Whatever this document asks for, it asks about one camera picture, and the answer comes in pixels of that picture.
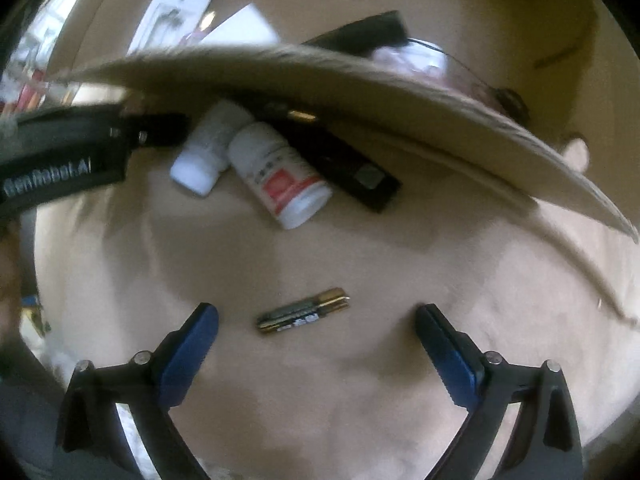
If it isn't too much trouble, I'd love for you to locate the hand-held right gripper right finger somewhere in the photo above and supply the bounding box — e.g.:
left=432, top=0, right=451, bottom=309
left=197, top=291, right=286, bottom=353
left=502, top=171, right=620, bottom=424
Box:
left=415, top=303, right=585, bottom=480

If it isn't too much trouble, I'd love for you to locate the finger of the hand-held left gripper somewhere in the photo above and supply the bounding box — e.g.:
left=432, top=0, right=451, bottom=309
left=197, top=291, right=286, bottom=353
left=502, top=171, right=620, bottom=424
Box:
left=122, top=111, right=191, bottom=150

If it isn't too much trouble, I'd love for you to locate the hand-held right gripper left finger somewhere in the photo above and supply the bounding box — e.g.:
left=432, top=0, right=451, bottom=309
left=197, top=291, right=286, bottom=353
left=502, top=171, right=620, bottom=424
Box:
left=54, top=302, right=220, bottom=480

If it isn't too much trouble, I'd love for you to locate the plain white bottle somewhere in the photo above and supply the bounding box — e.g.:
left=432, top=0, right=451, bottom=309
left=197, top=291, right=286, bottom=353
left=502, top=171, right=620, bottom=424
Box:
left=170, top=100, right=256, bottom=196

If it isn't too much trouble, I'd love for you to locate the black and gold battery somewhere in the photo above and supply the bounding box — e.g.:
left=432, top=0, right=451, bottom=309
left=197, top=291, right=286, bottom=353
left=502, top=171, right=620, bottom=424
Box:
left=257, top=287, right=349, bottom=336

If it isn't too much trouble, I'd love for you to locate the white remote control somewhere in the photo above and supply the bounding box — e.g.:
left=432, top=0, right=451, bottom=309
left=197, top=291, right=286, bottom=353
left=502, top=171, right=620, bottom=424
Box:
left=127, top=0, right=226, bottom=56

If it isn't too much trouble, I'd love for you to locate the brown cardboard box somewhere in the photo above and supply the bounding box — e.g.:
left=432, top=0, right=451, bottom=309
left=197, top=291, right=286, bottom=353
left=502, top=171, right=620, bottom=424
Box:
left=47, top=0, right=640, bottom=323

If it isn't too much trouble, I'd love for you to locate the white earbuds case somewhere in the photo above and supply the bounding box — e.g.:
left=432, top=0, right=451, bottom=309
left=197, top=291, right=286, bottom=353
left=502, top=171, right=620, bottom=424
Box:
left=405, top=40, right=448, bottom=78

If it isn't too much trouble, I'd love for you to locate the white bottle with red label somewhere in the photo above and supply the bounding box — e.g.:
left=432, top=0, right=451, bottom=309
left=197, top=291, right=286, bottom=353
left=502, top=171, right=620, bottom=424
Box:
left=228, top=122, right=332, bottom=231

